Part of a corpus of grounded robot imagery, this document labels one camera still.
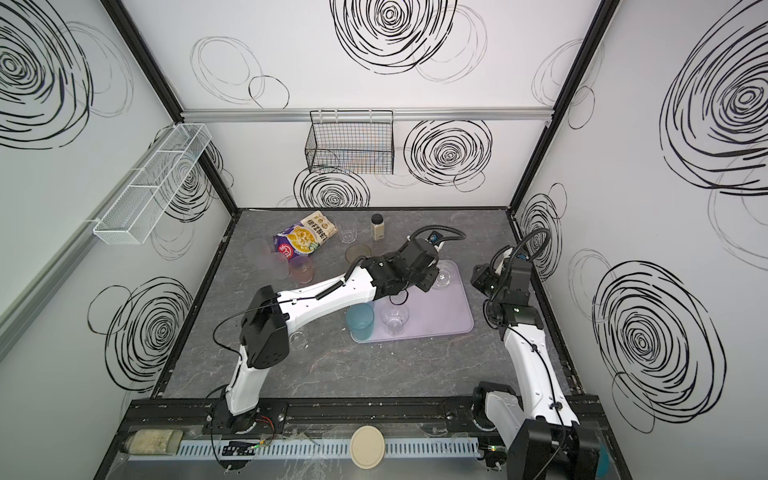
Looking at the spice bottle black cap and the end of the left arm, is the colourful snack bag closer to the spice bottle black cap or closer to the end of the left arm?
the spice bottle black cap

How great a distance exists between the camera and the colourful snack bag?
109 cm

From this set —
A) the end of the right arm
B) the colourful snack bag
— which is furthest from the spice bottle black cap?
the end of the right arm

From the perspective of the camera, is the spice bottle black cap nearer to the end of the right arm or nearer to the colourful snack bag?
the colourful snack bag

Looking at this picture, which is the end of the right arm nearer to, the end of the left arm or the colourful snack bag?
the end of the left arm

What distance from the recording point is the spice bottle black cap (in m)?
1.07

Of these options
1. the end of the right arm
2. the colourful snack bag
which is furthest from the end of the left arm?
the colourful snack bag

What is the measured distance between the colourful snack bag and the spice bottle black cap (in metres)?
0.17

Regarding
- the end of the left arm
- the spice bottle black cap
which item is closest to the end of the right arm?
the end of the left arm

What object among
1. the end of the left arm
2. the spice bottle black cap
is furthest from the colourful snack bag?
the end of the left arm

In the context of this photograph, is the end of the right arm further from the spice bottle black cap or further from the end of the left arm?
the spice bottle black cap
